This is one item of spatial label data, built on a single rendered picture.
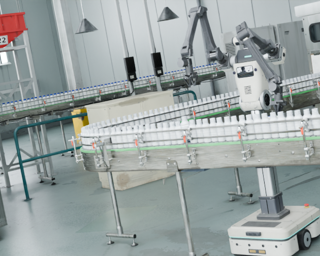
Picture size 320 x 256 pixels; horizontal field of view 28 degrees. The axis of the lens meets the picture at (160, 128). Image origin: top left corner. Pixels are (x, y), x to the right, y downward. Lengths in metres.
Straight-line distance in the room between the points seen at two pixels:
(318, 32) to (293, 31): 3.05
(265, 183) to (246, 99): 0.67
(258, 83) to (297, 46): 6.47
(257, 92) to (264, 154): 0.79
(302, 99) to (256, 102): 2.53
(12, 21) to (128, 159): 6.39
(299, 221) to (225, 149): 0.97
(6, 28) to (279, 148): 7.43
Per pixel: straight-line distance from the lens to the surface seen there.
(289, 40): 11.20
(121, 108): 8.53
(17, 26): 10.98
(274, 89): 4.33
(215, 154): 4.43
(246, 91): 4.93
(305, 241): 5.06
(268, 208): 5.08
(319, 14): 8.23
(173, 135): 4.64
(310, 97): 7.48
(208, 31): 4.94
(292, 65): 11.19
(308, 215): 5.13
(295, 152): 4.12
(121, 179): 8.55
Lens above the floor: 1.62
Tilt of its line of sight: 6 degrees down
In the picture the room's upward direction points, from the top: 10 degrees counter-clockwise
